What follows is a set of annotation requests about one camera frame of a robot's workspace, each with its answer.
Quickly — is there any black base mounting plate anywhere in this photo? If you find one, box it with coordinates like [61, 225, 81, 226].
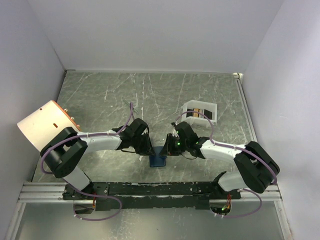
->
[62, 181, 242, 212]

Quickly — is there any white plastic bin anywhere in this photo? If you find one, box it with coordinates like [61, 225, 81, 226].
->
[181, 100, 218, 128]

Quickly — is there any stack of credit cards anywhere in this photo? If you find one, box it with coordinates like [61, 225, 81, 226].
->
[186, 108, 213, 120]

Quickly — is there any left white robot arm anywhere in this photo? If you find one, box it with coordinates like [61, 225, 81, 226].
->
[40, 118, 156, 200]

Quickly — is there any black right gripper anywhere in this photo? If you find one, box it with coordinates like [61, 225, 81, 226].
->
[159, 133, 189, 156]

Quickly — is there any aluminium frame rail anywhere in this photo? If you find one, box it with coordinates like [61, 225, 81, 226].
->
[5, 181, 294, 240]

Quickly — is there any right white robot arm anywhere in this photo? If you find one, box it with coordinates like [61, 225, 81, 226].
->
[159, 121, 280, 199]

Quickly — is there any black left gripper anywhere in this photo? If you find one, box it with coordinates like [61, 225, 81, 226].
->
[132, 132, 156, 157]

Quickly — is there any blue leather card holder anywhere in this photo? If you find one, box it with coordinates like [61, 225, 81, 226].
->
[149, 146, 167, 168]

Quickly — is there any beige cylindrical lamp shade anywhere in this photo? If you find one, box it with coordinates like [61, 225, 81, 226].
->
[17, 100, 80, 152]

